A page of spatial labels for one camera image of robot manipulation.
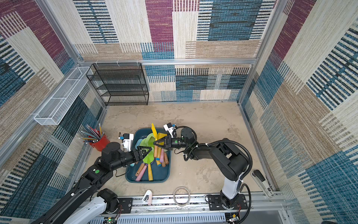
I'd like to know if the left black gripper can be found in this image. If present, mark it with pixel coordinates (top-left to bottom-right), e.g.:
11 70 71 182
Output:
110 147 153 172

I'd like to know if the yellow shovel wooden handle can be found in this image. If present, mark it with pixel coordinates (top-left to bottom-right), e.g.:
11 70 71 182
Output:
151 123 158 140

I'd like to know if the green shovel yellow handle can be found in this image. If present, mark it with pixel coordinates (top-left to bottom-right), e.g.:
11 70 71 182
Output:
143 152 154 181

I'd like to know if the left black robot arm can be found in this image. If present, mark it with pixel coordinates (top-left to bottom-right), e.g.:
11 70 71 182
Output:
32 142 152 224

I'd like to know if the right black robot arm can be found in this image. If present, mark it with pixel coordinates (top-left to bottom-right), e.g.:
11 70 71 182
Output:
153 126 253 209

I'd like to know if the teal plastic storage box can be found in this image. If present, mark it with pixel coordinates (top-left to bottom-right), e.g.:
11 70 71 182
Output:
125 128 171 183

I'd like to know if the red pencil cup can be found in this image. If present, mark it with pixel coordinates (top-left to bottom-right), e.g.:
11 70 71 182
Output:
89 134 110 152

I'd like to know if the pink white small device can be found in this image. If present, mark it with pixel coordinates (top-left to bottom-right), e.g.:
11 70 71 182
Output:
142 189 153 206

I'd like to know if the white black stapler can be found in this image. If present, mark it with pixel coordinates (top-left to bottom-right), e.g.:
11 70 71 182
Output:
251 169 275 199

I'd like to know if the green shovel wooden handle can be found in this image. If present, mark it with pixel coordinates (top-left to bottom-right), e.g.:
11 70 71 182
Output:
135 163 145 176

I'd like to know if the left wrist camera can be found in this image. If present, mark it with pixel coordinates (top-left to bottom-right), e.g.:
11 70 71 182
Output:
118 133 134 152

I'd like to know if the purple shovel long pink handle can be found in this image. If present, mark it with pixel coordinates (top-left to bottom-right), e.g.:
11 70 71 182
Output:
135 163 147 182

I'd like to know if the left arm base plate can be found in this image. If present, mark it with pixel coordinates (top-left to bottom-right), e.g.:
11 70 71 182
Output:
110 197 133 214

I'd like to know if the white cable coil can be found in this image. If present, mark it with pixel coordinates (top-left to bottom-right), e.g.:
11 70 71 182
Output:
173 186 191 208

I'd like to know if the black wire shelf rack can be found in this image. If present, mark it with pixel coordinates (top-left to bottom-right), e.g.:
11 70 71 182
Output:
86 63 149 106

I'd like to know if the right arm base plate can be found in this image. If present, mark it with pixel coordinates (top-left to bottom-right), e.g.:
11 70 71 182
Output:
205 194 248 211

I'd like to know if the white wire mesh basket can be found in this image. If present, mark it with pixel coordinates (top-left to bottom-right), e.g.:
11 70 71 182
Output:
34 67 90 126

